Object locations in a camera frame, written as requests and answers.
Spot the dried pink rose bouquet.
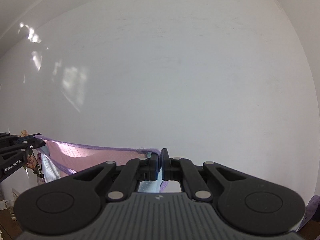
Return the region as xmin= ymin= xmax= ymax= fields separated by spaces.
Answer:
xmin=19 ymin=129 xmax=43 ymax=178

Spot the crinkled pink vase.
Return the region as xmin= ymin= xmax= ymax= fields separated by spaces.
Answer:
xmin=37 ymin=177 xmax=46 ymax=185

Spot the purple puffer jacket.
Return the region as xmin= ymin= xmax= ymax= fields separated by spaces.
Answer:
xmin=299 ymin=195 xmax=320 ymax=229

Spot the pink blue purple garment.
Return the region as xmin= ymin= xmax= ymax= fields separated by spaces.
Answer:
xmin=35 ymin=135 xmax=161 ymax=183

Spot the clear glass cup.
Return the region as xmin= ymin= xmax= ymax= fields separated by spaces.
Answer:
xmin=5 ymin=200 xmax=17 ymax=221

